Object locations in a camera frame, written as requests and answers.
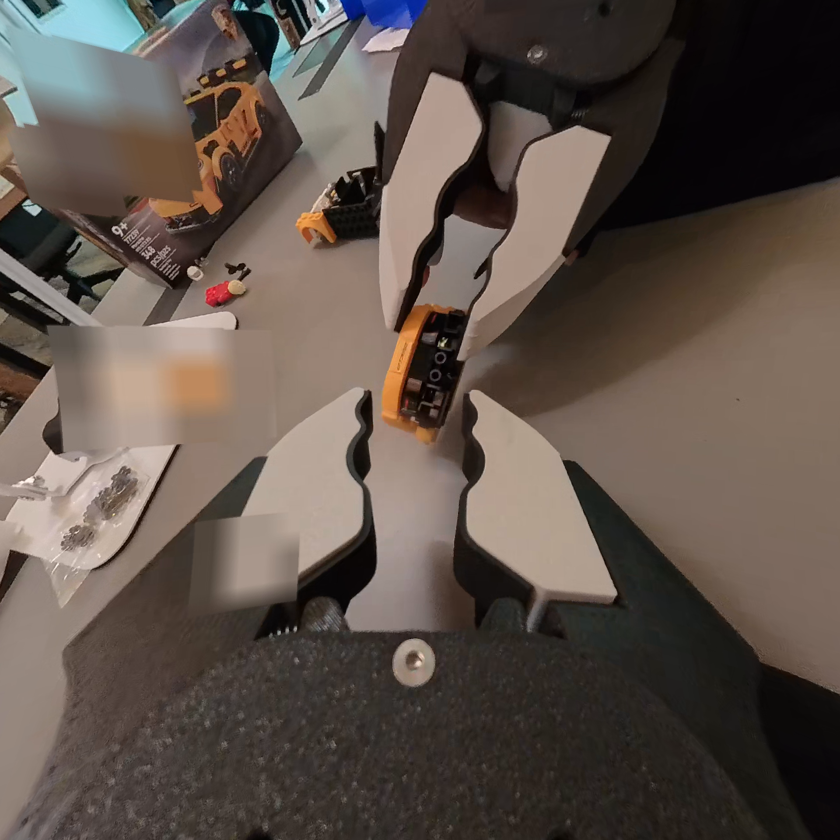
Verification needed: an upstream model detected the clear bag of black parts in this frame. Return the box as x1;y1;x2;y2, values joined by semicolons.
13;446;178;608

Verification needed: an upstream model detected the book stand with white base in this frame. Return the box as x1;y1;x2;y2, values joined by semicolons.
0;249;238;573

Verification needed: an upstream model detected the cardboard box with yellow car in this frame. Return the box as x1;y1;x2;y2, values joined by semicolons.
56;0;304;290

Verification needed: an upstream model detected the orange and black lego assembly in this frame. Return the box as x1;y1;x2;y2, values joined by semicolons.
382;303;470;446

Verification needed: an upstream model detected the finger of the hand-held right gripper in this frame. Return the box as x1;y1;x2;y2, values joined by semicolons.
377;71;487;331
456;123;613;362

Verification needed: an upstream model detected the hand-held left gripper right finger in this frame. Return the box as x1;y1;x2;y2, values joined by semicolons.
451;390;619;632

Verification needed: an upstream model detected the partly built lego car chassis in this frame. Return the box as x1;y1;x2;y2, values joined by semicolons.
295;165;385;249

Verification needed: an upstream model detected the person's right hand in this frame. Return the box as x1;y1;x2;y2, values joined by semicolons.
451;185;513;228

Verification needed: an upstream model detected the black office chair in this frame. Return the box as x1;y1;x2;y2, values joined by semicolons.
244;10;278;76
0;203;126;322

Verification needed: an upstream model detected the person's right forearm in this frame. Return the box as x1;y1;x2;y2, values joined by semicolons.
591;0;840;231

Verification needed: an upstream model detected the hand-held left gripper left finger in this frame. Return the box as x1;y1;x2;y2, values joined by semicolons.
241;387;380;589

